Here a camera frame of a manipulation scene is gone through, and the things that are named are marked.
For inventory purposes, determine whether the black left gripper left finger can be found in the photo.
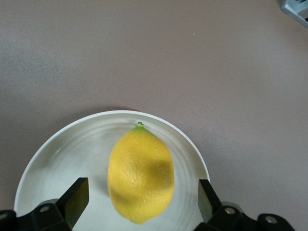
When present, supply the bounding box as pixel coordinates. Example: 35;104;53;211
0;177;90;231

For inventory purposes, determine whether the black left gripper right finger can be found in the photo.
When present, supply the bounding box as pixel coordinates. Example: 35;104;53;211
192;179;297;231

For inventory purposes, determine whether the yellow lemon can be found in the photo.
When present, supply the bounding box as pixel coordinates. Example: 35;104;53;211
107;122;175;225

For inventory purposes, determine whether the beige plate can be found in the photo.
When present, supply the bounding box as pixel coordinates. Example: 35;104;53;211
13;110;210;231

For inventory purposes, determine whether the silver metal table bracket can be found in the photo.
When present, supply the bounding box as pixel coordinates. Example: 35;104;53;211
280;0;308;27

